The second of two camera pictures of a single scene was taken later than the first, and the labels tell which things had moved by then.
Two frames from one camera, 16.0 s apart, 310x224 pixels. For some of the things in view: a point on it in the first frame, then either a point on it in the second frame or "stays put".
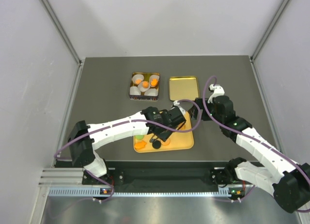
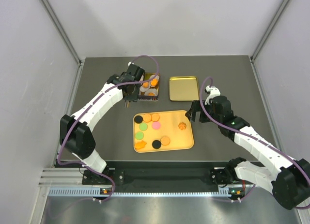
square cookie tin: [145, 86] stays put
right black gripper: [200, 103] stays put
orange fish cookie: [154, 82] stays put
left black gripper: [164, 136] → [133, 98]
